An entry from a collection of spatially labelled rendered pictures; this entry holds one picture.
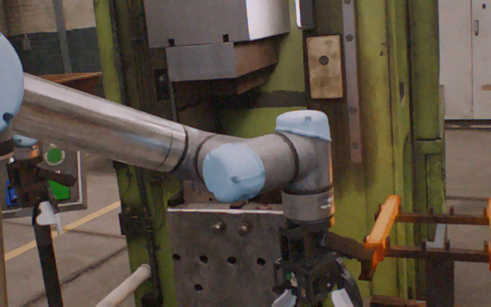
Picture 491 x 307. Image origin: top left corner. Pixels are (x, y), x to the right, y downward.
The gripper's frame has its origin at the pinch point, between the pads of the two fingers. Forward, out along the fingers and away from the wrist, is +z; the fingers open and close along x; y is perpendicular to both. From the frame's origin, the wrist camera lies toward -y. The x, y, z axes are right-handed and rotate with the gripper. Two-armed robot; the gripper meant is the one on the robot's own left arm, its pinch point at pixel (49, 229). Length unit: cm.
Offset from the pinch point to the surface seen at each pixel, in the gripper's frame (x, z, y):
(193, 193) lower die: 13.6, -1.0, -38.8
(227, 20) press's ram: 28, -49, -45
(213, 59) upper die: 23, -39, -43
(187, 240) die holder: 15.2, 11.4, -33.0
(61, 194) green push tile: -9.2, -5.4, -9.9
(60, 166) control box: -12.9, -12.5, -13.0
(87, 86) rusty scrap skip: -576, 24, -360
